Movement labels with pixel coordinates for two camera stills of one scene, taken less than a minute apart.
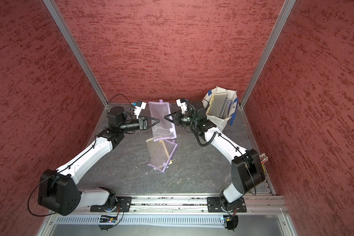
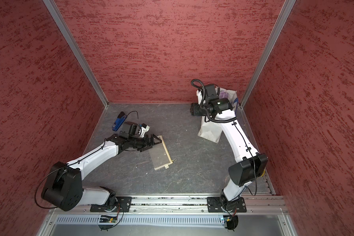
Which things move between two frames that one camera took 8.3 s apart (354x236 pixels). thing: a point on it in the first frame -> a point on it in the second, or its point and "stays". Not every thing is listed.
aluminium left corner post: [65, 28] stays
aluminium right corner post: [285, 8] stays
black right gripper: [178, 119] -> [195, 110]
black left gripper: [145, 123] -> [147, 144]
